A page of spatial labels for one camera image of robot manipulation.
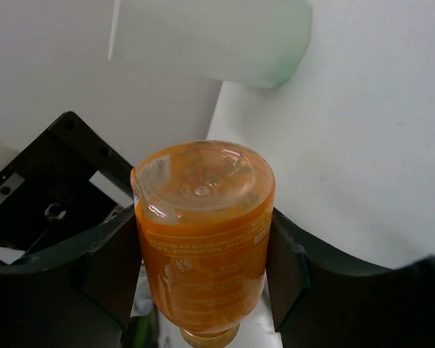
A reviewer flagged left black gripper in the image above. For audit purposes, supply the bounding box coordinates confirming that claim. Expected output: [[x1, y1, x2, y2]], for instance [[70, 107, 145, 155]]
[[0, 111, 132, 265]]

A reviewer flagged white translucent octagonal bin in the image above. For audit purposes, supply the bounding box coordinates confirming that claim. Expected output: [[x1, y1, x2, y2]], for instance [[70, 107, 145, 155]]
[[108, 0, 312, 88]]

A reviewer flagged orange plastic bottle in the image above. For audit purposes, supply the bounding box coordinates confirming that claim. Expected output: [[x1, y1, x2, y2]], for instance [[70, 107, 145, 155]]
[[130, 141, 276, 347]]

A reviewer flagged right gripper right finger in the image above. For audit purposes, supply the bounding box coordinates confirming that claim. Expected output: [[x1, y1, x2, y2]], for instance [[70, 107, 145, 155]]
[[266, 211, 435, 347]]

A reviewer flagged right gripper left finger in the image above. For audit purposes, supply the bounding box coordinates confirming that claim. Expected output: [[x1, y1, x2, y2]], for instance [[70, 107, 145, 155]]
[[0, 207, 141, 347]]

